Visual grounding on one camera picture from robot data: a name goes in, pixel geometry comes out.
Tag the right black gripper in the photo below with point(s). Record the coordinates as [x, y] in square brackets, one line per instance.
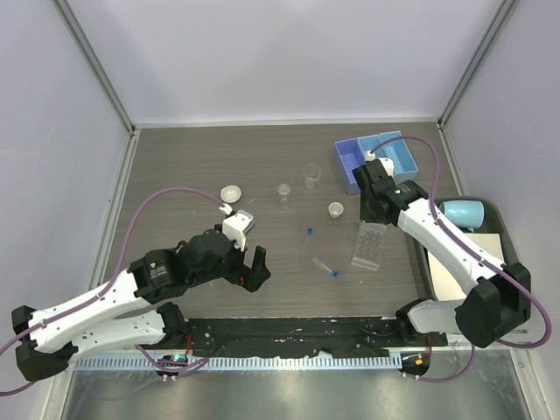
[365, 215]

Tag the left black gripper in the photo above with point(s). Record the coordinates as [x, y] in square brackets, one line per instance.
[251, 278]

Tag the clear plastic tube rack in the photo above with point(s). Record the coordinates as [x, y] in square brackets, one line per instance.
[369, 246]

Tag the blue-capped test tube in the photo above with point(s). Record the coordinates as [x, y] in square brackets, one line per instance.
[324, 266]
[307, 238]

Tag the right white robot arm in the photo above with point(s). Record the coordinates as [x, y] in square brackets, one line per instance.
[496, 294]

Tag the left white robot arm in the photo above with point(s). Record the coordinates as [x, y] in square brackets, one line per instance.
[135, 309]

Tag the light blue right bin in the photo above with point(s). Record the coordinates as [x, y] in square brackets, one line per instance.
[404, 165]

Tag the light blue bin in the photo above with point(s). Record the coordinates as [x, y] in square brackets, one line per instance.
[367, 143]
[404, 165]

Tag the small white crucible cup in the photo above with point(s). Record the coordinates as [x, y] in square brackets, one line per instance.
[335, 209]

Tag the purple-blue plastic bin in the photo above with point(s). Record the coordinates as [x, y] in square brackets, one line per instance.
[348, 156]

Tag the light blue middle bin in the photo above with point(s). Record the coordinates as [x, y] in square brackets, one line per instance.
[367, 143]

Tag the glass beaker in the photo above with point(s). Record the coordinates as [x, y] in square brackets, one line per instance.
[312, 175]

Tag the white ceramic bowl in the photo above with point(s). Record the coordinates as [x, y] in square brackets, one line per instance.
[230, 194]

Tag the light blue mug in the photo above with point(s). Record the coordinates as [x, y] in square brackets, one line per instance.
[464, 213]

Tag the small glass bottle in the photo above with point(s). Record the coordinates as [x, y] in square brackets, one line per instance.
[284, 196]

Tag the white paper sheet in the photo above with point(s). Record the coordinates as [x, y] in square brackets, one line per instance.
[465, 262]

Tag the dark green tray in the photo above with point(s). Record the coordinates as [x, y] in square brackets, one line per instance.
[492, 236]

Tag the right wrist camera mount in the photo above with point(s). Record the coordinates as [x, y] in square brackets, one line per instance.
[386, 162]

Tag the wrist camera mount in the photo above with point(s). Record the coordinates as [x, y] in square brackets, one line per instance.
[386, 162]
[236, 225]

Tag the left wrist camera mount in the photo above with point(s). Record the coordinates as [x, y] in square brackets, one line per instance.
[236, 225]

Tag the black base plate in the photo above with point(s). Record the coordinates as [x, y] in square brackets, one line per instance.
[295, 338]

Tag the slotted cable duct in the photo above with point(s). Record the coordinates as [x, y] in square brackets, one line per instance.
[323, 361]

